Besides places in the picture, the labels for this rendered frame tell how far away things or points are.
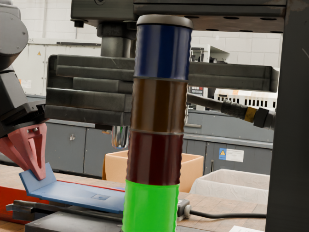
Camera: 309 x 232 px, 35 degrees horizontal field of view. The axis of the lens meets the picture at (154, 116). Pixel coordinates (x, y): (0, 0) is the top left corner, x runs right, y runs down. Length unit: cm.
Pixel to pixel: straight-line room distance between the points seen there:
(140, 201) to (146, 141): 4
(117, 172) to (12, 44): 244
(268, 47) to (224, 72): 654
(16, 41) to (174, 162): 36
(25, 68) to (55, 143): 104
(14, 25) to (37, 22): 809
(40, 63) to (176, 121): 595
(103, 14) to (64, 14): 793
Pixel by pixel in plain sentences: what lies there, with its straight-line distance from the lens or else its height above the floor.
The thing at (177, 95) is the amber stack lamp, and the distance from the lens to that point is 32.
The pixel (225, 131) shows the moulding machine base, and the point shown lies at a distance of 517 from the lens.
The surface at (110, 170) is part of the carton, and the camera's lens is 306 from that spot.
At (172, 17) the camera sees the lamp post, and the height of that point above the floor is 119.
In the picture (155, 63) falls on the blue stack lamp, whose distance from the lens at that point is 31.
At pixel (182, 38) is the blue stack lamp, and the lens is 32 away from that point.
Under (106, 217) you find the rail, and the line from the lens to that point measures 61.
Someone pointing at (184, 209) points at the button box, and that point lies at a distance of 97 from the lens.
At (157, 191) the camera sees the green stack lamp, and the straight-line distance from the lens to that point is 32.
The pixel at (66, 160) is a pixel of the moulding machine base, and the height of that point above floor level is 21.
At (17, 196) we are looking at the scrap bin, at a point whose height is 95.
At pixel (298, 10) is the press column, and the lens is 51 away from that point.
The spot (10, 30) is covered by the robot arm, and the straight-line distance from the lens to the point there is 64.
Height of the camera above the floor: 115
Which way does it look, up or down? 3 degrees down
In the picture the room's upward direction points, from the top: 5 degrees clockwise
